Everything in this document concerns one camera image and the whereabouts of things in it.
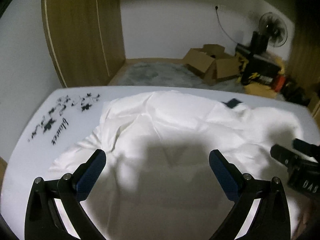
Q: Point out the open cardboard box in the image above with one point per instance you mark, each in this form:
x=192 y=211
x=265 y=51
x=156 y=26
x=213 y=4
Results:
x=211 y=63

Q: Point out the black yellow storage box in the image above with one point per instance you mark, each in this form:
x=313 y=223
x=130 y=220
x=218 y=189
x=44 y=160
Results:
x=259 y=68

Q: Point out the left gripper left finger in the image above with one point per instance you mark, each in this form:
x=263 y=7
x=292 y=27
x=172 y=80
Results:
x=76 y=187

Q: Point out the grey fluffy rug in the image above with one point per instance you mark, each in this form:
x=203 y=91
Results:
x=171 y=75

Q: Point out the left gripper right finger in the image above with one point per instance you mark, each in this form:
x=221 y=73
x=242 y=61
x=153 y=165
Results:
x=238 y=188

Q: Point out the black standing fan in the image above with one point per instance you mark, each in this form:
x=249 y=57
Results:
x=271 y=25

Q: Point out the brown wooden wardrobe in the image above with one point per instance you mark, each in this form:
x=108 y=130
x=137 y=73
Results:
x=84 y=39

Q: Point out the white puffer jacket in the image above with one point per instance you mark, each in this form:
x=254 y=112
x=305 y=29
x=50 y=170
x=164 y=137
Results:
x=157 y=182

